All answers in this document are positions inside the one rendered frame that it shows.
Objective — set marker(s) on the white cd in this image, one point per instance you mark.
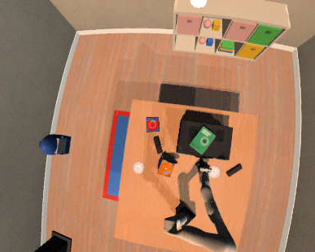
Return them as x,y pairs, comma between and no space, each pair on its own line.
140,169
216,170

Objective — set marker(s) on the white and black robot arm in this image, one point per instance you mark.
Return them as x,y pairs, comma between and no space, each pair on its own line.
220,242

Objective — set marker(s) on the black rectangular bar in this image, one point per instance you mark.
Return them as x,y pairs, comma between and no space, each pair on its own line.
157,145
234,170

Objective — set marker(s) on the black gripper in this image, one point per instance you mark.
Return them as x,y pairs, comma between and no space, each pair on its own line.
201,164

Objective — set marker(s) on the red cd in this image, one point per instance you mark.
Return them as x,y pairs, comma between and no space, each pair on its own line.
154,126

